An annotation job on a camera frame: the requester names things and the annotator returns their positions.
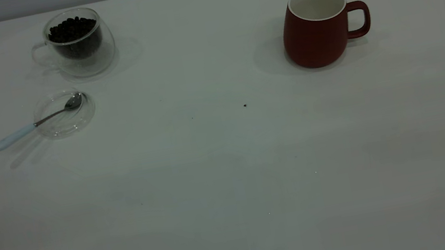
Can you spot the red ceramic mug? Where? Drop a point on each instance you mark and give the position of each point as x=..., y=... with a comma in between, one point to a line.
x=313, y=44

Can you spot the dark coffee beans pile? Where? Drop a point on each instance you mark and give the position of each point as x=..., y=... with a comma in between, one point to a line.
x=74, y=34

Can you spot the clear glass saucer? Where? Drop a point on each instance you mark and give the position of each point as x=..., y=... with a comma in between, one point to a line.
x=66, y=122

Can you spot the clear double-wall glass cup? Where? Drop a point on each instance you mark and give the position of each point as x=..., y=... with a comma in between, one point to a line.
x=94, y=60

